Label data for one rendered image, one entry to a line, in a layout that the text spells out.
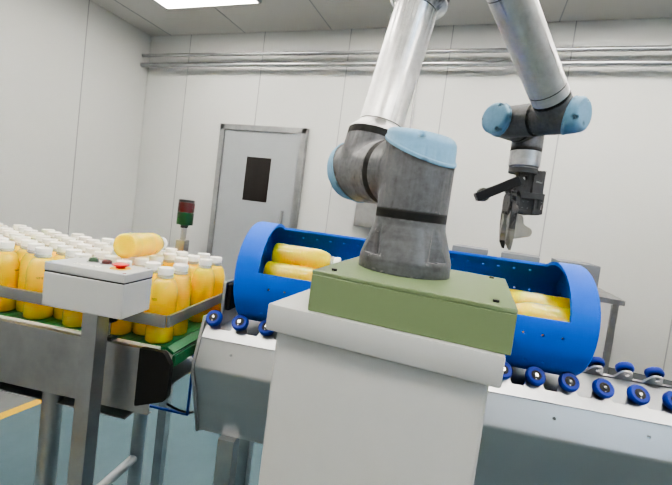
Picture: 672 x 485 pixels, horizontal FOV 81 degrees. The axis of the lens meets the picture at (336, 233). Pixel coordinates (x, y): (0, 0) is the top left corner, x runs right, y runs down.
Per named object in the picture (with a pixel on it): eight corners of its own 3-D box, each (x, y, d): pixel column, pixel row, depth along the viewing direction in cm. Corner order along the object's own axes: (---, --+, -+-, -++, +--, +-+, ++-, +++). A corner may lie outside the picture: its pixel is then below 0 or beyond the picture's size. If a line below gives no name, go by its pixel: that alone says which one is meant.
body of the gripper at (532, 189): (542, 217, 99) (549, 169, 98) (506, 213, 100) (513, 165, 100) (532, 217, 107) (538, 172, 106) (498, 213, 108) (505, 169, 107)
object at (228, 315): (226, 326, 113) (231, 283, 112) (218, 325, 113) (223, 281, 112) (240, 317, 123) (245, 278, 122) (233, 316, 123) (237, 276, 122)
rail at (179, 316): (168, 327, 99) (169, 316, 99) (165, 327, 99) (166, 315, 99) (234, 296, 139) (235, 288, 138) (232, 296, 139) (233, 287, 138)
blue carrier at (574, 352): (586, 400, 91) (613, 279, 87) (228, 333, 104) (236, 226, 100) (544, 349, 119) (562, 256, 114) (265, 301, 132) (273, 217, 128)
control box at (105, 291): (120, 320, 85) (125, 273, 85) (40, 305, 89) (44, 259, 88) (149, 309, 95) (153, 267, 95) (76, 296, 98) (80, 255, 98)
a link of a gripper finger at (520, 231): (532, 250, 98) (535, 214, 99) (507, 247, 98) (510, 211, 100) (528, 252, 101) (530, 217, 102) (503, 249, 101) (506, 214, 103)
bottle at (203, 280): (209, 318, 129) (216, 261, 128) (211, 324, 122) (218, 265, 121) (186, 317, 126) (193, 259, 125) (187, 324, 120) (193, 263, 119)
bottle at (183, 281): (188, 338, 109) (195, 271, 108) (160, 338, 106) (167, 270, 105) (185, 329, 115) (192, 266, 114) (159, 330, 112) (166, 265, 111)
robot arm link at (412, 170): (410, 211, 57) (424, 116, 56) (356, 204, 69) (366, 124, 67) (464, 218, 64) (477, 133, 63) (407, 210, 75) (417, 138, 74)
